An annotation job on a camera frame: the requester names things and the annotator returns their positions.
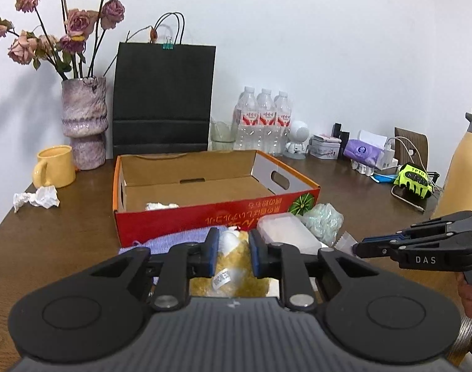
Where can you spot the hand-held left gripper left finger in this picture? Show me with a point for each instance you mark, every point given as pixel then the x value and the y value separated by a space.
pixel 211 254

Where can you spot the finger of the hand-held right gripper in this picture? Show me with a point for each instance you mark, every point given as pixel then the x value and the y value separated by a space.
pixel 441 221
pixel 375 247

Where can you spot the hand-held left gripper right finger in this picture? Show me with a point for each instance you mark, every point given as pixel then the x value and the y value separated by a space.
pixel 255 255

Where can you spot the yellow white plush toy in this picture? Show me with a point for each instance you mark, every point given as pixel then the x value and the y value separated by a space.
pixel 239 275

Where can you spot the red cardboard box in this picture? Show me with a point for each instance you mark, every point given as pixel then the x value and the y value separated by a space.
pixel 220 217

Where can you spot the clear plastic container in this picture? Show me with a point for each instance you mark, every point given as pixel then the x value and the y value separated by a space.
pixel 286 230

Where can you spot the purple knit cloth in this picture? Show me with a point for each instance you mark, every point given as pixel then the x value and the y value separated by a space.
pixel 170 237

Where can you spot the clear plastic bag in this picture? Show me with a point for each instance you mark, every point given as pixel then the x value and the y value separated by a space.
pixel 323 221

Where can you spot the person's right hand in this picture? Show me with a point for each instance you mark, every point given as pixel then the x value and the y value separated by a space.
pixel 470 298

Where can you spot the yellow-green work glove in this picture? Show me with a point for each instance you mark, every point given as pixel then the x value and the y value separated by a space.
pixel 414 180

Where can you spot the yellow thermos jug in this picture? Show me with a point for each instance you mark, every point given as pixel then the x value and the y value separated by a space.
pixel 462 174

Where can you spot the small white crumpled tissue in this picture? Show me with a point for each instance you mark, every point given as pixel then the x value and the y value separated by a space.
pixel 162 205

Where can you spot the blue white packet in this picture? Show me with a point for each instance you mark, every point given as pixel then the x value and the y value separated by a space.
pixel 383 178

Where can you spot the white power strip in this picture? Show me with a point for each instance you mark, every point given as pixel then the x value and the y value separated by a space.
pixel 365 168

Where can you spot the brown wooden stand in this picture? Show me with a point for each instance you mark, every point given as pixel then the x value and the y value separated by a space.
pixel 416 141

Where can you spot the white charger plug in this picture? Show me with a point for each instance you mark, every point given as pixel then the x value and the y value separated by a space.
pixel 387 157

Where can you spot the purple tissue pack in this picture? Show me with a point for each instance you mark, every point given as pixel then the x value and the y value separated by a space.
pixel 362 151

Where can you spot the tall black block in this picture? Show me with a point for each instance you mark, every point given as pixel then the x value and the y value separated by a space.
pixel 344 143

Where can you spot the small printed tin box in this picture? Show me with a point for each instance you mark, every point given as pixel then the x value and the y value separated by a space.
pixel 324 147

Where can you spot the clear glass cup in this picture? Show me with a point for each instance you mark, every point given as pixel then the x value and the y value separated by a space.
pixel 222 135

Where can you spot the small black block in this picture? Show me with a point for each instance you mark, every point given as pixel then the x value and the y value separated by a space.
pixel 337 131

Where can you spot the white robot figure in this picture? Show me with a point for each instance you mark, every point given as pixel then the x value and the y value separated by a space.
pixel 298 135

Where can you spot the red label water bottle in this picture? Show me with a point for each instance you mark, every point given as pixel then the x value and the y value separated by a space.
pixel 266 124
pixel 283 126
pixel 246 124

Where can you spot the black paper bag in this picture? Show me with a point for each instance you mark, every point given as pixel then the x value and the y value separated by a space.
pixel 162 85

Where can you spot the yellow ceramic mug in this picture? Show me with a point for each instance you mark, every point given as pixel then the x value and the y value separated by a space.
pixel 55 166

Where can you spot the mottled pink ceramic vase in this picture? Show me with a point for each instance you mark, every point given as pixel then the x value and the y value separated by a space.
pixel 84 124

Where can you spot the teal binder clip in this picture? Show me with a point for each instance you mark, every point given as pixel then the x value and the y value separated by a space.
pixel 167 44

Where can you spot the bunch of dried pink roses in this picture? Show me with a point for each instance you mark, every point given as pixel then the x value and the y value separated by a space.
pixel 76 23

